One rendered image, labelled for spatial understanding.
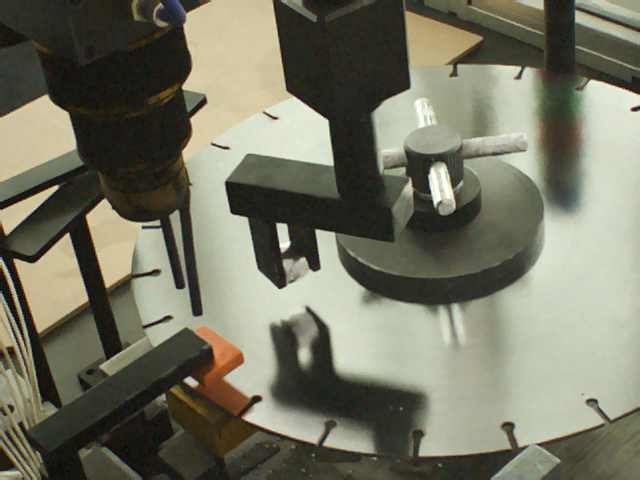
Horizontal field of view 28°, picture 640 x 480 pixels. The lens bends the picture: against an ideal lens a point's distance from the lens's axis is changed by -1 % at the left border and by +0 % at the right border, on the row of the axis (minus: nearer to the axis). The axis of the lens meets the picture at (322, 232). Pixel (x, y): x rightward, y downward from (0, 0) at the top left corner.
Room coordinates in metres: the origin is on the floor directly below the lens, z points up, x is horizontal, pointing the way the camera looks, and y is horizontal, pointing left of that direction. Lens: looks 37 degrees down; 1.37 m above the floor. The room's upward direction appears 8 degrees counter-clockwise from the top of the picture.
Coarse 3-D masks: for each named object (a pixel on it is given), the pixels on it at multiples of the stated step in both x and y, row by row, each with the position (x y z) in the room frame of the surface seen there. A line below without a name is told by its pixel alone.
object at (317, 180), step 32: (352, 128) 0.47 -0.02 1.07; (256, 160) 0.52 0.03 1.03; (288, 160) 0.51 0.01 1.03; (352, 160) 0.47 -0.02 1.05; (256, 192) 0.50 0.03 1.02; (288, 192) 0.49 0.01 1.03; (320, 192) 0.48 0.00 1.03; (352, 192) 0.47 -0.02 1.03; (384, 192) 0.48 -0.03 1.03; (256, 224) 0.50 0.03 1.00; (288, 224) 0.49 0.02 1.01; (320, 224) 0.48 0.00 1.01; (352, 224) 0.47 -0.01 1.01; (384, 224) 0.47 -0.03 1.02; (256, 256) 0.51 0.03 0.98
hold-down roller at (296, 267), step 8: (288, 248) 0.51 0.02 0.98; (296, 248) 0.51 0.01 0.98; (288, 256) 0.50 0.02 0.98; (296, 256) 0.50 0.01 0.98; (304, 256) 0.50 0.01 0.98; (288, 264) 0.50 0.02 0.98; (296, 264) 0.50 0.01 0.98; (304, 264) 0.50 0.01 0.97; (288, 272) 0.50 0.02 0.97; (296, 272) 0.50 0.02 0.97; (304, 272) 0.50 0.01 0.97; (288, 280) 0.50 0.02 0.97; (296, 280) 0.50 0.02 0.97
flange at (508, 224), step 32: (480, 160) 0.59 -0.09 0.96; (480, 192) 0.54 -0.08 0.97; (512, 192) 0.55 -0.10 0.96; (416, 224) 0.53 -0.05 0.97; (448, 224) 0.53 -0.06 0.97; (480, 224) 0.53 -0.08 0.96; (512, 224) 0.53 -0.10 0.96; (544, 224) 0.53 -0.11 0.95; (352, 256) 0.52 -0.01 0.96; (384, 256) 0.52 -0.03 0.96; (416, 256) 0.51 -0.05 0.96; (448, 256) 0.51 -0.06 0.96; (480, 256) 0.50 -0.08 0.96; (512, 256) 0.50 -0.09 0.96; (416, 288) 0.50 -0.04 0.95; (448, 288) 0.49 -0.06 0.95
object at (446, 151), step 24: (432, 120) 0.57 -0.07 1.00; (408, 144) 0.55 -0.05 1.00; (432, 144) 0.54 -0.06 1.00; (456, 144) 0.54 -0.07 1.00; (480, 144) 0.54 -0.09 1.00; (504, 144) 0.54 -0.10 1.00; (528, 144) 0.54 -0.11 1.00; (384, 168) 0.55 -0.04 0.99; (408, 168) 0.54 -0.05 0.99; (432, 168) 0.53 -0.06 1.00; (456, 168) 0.54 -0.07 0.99; (432, 192) 0.51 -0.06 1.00; (456, 192) 0.54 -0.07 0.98
